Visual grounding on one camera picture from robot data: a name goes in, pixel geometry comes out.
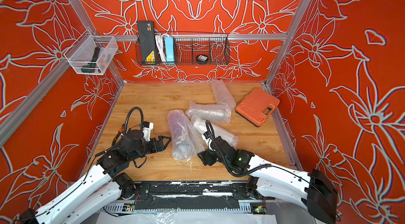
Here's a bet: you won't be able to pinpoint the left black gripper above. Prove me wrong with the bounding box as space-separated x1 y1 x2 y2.
130 135 173 161

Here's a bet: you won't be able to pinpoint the bubble wrap sheet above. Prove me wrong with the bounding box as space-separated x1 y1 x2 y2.
167 110 205 161

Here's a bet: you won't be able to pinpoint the bubble clear vase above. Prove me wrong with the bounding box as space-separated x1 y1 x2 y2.
191 115 238 148

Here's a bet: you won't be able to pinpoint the purple blue glass vase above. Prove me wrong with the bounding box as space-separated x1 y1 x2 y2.
167 110 195 161

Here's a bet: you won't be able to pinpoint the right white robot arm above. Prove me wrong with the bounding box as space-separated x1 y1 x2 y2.
198 132 339 224

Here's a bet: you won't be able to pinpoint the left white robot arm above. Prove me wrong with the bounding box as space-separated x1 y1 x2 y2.
16 130 171 224

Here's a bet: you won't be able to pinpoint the bubble wrapped bundle middle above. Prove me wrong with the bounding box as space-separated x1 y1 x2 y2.
185 101 232 124

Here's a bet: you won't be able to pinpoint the bubble wrapped bundle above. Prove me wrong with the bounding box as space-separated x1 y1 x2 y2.
185 101 232 124
211 79 236 110

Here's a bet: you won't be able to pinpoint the bubble wrapped bundle rear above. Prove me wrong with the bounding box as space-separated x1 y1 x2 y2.
211 79 236 110

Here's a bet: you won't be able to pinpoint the orange plastic tool case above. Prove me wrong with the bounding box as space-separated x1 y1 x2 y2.
235 88 280 127

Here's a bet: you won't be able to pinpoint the small black round device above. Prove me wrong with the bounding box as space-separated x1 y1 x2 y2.
196 54 209 65

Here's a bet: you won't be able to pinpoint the light blue box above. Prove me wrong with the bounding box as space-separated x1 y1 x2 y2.
164 36 175 63

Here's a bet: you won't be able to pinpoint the black box with yellow label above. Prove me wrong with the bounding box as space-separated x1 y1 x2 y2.
137 21 157 65

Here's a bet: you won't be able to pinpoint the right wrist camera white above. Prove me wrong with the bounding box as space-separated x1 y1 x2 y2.
201 131 212 150

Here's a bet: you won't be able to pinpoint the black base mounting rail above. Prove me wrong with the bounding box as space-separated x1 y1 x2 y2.
105 181 274 215

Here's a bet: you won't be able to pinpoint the black wire wall basket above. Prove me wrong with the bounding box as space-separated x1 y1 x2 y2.
135 32 231 66

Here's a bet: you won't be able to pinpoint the dark green handled tool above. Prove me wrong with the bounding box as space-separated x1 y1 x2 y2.
81 47 100 73

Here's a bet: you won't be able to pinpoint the white coiled cable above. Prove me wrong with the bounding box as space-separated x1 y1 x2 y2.
155 33 171 63

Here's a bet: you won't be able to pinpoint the clear acrylic wall bin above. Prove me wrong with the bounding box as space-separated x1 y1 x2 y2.
63 30 118 75

